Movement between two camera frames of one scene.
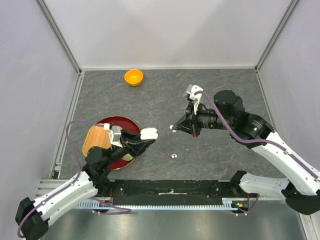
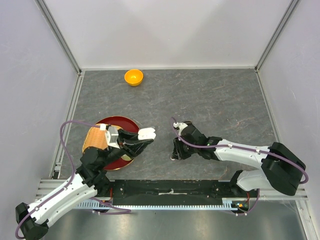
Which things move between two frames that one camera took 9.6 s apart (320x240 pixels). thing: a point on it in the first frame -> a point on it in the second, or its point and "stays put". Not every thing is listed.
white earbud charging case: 148,133 stays put
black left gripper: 132,142 stays put
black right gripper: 189,122 -> 178,153
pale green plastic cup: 127,157 stays put
